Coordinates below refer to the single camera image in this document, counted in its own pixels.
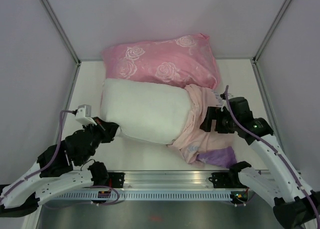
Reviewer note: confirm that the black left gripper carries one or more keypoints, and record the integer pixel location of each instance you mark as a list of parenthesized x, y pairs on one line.
[(108, 129)]

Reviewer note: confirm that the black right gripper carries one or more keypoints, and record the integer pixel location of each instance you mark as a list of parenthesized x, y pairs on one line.
[(215, 113)]

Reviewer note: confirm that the purple Elsa pillowcase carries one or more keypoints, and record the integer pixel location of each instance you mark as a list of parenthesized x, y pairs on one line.
[(196, 146)]

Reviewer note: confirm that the white pillow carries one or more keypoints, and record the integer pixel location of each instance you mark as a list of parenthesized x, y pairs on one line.
[(151, 112)]

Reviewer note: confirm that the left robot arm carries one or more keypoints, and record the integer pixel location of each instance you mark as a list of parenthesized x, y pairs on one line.
[(53, 172)]

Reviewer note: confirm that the pink rose-patterned pillow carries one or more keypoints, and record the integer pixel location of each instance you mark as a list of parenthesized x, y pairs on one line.
[(176, 62)]

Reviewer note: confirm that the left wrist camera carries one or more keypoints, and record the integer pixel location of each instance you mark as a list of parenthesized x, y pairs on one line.
[(83, 115)]

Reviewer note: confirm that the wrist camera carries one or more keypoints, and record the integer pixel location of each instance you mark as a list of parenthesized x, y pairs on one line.
[(83, 115), (221, 101)]

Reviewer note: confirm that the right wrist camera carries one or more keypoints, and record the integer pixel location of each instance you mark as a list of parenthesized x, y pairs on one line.
[(221, 101)]

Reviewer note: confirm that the white slotted cable duct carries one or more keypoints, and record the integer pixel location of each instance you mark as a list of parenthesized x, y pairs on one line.
[(147, 195)]

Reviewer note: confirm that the aluminium front rail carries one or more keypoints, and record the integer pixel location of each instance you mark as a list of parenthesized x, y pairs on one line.
[(172, 180)]

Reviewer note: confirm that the left aluminium frame post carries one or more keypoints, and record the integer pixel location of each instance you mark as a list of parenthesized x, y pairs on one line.
[(61, 32)]

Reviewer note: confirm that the aluminium frame post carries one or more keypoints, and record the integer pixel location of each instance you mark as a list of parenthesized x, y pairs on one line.
[(61, 32), (274, 25)]

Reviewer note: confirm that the right aluminium frame post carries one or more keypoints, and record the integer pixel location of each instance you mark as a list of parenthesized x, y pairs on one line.
[(274, 25)]

